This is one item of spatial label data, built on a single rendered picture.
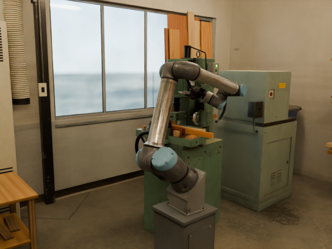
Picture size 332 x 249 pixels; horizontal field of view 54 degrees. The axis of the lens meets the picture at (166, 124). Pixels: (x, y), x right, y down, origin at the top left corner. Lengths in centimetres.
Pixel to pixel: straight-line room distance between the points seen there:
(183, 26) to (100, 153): 199
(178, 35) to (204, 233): 283
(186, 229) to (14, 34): 224
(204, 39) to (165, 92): 268
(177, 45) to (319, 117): 205
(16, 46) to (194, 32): 236
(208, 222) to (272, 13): 348
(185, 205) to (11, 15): 224
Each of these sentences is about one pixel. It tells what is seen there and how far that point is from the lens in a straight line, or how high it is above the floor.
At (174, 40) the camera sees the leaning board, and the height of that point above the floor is 177.
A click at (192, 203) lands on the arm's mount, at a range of 208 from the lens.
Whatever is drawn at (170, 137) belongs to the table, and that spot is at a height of 89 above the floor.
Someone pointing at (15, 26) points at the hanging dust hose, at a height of 178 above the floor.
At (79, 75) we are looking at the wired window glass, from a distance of 378.
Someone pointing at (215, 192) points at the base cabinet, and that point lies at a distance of 308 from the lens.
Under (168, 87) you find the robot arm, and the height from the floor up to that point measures 132.
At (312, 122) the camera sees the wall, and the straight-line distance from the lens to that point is 468.
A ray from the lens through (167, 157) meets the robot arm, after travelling 192.
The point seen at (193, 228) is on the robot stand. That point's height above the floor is 48.
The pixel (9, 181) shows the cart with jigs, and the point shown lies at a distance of 293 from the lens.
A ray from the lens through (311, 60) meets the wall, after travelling 466.
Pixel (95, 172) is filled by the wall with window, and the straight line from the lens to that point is 398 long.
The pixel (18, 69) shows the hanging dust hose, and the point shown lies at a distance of 327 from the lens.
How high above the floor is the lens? 146
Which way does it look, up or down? 10 degrees down
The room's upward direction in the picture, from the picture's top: 1 degrees clockwise
